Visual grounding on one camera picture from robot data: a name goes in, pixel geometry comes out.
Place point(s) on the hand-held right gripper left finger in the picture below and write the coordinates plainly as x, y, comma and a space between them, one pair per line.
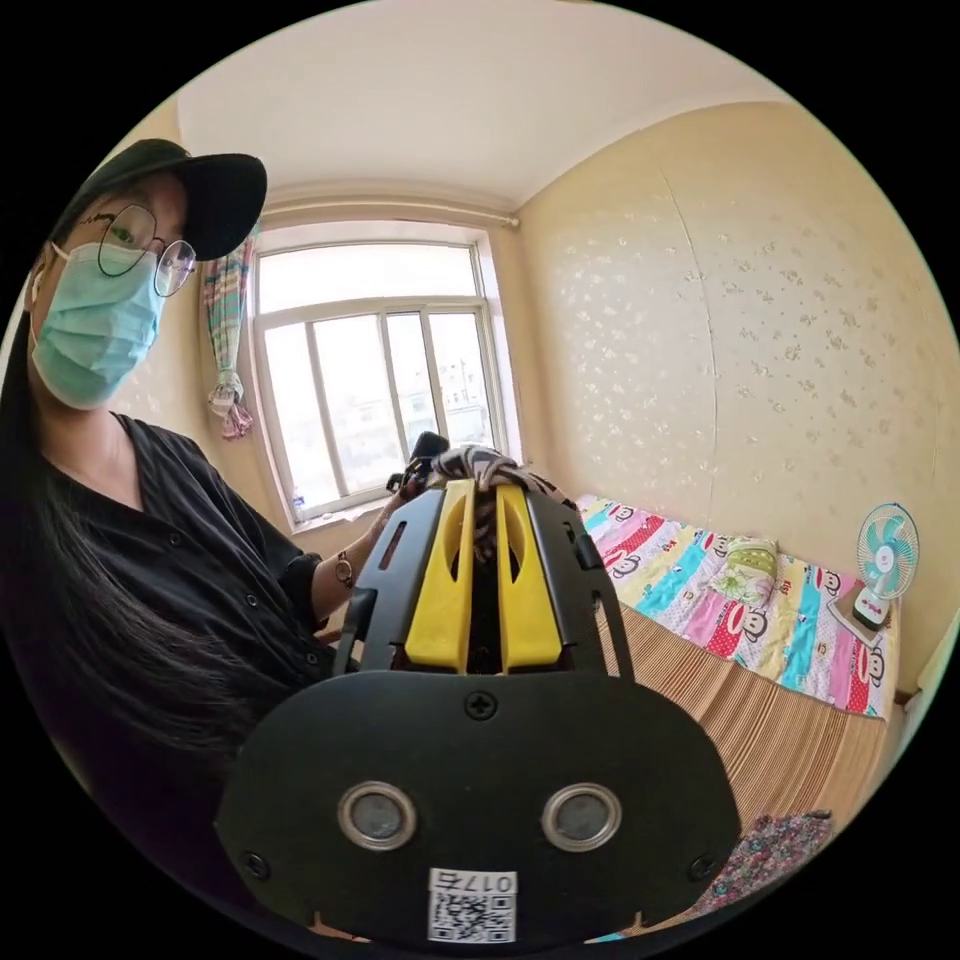
439, 592

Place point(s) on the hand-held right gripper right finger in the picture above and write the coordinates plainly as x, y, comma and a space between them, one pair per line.
534, 600

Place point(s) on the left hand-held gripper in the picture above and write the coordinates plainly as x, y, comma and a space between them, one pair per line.
426, 454

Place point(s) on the black and white long sleeve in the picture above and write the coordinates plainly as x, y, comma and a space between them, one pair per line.
480, 463

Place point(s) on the person's left forearm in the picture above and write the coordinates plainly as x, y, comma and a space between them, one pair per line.
345, 568

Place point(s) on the person's left hand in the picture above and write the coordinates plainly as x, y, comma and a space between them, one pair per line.
391, 512

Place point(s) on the window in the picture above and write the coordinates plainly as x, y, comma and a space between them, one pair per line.
382, 375

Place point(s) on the green floral pillow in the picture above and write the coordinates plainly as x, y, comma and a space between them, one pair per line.
751, 564

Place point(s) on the striped colourful curtain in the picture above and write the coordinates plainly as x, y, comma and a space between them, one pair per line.
229, 330

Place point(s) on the person's body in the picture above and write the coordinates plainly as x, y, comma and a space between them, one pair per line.
172, 570

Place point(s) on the bed with mat and quilt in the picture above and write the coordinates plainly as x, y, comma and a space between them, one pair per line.
787, 739

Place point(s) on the dark floral garment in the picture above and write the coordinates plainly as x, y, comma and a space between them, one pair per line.
772, 859

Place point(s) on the small teal table fan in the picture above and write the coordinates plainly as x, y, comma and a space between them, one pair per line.
886, 559

